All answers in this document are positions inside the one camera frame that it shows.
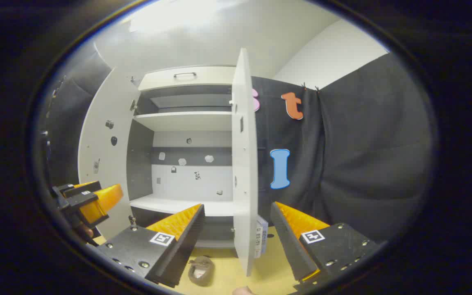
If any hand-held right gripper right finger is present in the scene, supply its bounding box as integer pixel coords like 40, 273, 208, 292
270, 202, 384, 292

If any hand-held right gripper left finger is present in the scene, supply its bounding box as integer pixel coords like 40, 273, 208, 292
96, 204, 206, 288

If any brown fuzzy shoe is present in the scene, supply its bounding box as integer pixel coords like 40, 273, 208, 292
188, 256, 215, 287

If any white cabinet door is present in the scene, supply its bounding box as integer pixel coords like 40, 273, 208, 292
77, 66, 142, 240
231, 48, 259, 277

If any white shoe cabinet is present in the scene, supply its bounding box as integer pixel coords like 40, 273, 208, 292
126, 66, 236, 248

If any white cabinet shelf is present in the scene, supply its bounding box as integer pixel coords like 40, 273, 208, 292
134, 111, 233, 132
129, 194, 236, 217

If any white cabinet drawer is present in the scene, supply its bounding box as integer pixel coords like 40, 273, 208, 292
138, 66, 236, 91

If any small white printed box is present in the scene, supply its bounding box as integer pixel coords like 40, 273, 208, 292
254, 215, 269, 259

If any black backdrop cloth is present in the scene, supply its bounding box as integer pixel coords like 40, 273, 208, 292
252, 52, 432, 242
47, 51, 113, 187

